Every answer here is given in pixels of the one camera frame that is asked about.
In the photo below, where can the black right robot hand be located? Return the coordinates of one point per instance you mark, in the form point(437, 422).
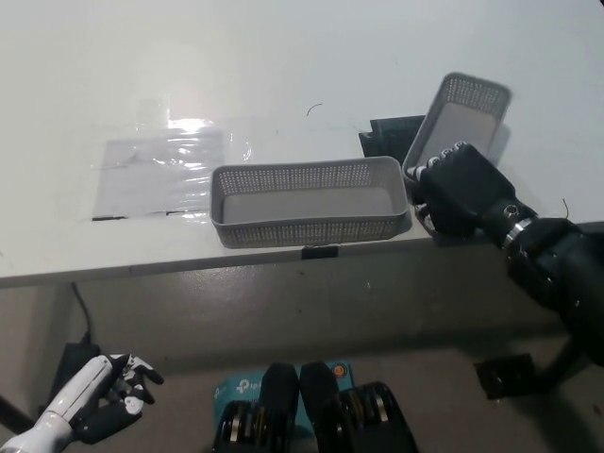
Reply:
point(467, 193)

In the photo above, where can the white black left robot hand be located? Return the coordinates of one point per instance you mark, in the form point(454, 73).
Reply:
point(89, 387)

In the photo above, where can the short grey perforated basket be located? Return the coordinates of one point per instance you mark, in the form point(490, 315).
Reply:
point(467, 122)

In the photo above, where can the teal tp-link box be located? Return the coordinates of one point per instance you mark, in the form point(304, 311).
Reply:
point(238, 389)

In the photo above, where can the black power adapter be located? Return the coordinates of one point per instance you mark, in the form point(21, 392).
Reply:
point(71, 363)

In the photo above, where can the black square patch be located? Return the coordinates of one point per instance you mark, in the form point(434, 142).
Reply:
point(387, 137)

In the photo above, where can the black tape strip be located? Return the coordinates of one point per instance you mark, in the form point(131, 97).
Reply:
point(320, 253)

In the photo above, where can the long grey perforated basket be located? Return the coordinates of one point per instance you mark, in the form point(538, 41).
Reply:
point(307, 203)

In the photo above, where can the black floor plate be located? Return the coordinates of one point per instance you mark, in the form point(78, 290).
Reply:
point(505, 377)

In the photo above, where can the clear plastic sheet with paper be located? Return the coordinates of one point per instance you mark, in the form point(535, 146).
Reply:
point(151, 179)

